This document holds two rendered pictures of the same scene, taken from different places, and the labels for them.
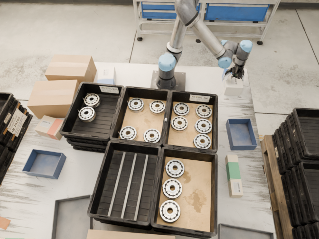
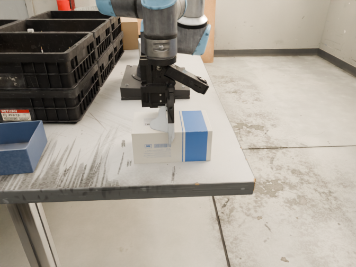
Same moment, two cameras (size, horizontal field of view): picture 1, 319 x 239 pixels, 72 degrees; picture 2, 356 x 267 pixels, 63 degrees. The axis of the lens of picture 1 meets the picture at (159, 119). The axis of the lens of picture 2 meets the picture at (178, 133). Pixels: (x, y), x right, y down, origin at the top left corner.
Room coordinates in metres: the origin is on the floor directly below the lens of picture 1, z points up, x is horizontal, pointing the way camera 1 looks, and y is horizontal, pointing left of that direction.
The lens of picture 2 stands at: (1.01, -1.24, 1.14)
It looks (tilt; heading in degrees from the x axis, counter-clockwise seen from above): 30 degrees down; 79
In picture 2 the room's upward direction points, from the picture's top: straight up
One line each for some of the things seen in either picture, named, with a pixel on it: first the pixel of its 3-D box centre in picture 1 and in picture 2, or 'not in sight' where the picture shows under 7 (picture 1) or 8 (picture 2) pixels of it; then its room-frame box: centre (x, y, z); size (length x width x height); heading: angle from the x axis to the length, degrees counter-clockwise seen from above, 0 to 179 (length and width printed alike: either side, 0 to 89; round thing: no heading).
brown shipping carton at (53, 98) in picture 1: (57, 99); (119, 31); (1.00, 0.72, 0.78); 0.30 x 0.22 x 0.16; 89
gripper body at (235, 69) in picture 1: (238, 68); (158, 80); (1.09, -0.56, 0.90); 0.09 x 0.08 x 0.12; 174
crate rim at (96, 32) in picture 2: (141, 114); (55, 28); (0.74, 0.10, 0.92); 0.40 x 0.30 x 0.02; 169
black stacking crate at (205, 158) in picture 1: (185, 189); not in sight; (0.30, -0.12, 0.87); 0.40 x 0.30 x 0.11; 169
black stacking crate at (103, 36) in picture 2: (142, 118); (58, 40); (0.74, 0.10, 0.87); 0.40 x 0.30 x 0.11; 169
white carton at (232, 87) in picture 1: (231, 81); (171, 135); (1.12, -0.56, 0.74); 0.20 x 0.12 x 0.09; 174
